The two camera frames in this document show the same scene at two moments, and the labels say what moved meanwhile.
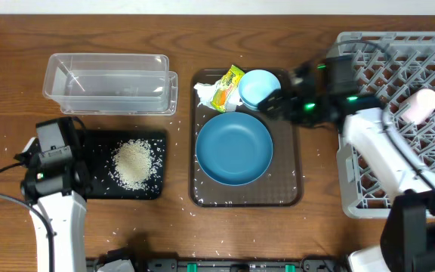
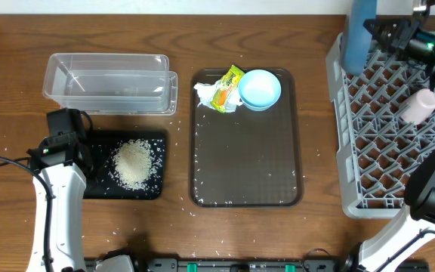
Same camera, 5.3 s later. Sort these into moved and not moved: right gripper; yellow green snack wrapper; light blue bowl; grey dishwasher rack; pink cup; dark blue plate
Moved: right gripper; dark blue plate
Not moved: grey dishwasher rack; pink cup; light blue bowl; yellow green snack wrapper
